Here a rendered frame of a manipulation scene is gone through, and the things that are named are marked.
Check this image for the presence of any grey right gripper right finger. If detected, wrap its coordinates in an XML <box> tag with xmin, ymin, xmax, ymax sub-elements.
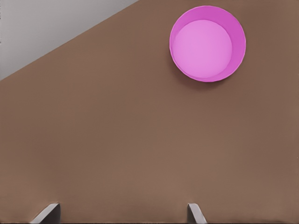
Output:
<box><xmin>187</xmin><ymin>203</ymin><xmax>207</xmax><ymax>224</ymax></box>

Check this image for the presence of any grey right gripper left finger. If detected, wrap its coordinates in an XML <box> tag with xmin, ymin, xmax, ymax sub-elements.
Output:
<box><xmin>29</xmin><ymin>203</ymin><xmax>61</xmax><ymax>224</ymax></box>

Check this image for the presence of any round pink tray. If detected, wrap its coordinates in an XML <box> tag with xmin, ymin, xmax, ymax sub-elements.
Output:
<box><xmin>169</xmin><ymin>5</ymin><xmax>247</xmax><ymax>83</ymax></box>

